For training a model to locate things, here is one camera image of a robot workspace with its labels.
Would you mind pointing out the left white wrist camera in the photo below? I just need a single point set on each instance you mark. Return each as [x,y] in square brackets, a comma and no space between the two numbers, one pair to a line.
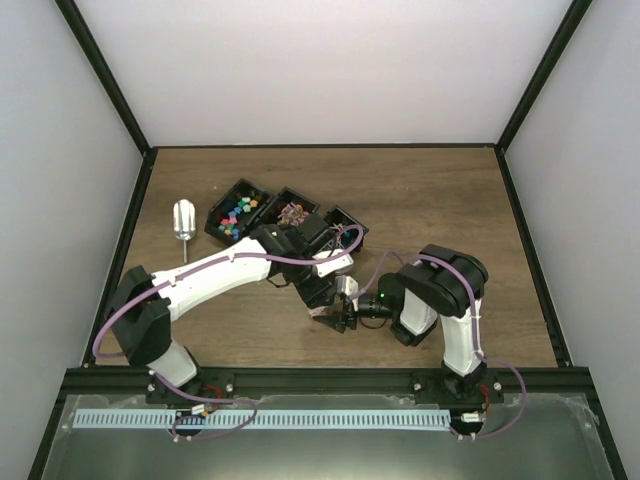
[332,262]

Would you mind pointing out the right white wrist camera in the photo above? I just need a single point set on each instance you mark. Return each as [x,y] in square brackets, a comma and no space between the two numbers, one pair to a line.
[347,287]

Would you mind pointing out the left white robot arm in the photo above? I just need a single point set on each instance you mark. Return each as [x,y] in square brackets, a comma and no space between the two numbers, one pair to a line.
[145,305]

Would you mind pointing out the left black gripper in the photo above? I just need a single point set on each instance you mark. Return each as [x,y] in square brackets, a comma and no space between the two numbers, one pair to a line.
[314,296]

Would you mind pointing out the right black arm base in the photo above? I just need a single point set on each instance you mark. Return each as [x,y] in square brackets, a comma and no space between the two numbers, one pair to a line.
[449,390]

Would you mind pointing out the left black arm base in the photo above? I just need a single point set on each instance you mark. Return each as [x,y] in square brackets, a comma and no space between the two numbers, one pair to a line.
[197,390]

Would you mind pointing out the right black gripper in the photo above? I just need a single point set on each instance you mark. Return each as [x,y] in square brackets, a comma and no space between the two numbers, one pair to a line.
[339,322]

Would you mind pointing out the metal scoop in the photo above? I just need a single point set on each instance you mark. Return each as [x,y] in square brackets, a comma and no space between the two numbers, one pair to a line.
[184,224]

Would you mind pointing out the black bin round lollipops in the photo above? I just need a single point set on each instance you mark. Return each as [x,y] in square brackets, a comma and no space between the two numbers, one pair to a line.
[343,236]

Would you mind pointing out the black bin star candies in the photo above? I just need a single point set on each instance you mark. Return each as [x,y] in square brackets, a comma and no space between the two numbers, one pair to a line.
[230,219]

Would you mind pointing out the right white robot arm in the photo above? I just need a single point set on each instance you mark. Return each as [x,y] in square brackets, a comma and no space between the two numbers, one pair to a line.
[437,286]

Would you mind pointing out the black aluminium frame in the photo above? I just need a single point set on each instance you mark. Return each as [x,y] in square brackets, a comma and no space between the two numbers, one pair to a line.
[565,377]

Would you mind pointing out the clear glass jar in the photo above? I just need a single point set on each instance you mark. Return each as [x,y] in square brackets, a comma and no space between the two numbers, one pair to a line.
[324,312]

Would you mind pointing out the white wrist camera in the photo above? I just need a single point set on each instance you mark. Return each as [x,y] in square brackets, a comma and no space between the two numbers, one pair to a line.
[332,262]
[347,287]

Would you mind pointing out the light blue slotted cable duct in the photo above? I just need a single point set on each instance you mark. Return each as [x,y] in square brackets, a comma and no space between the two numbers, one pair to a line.
[410,420]

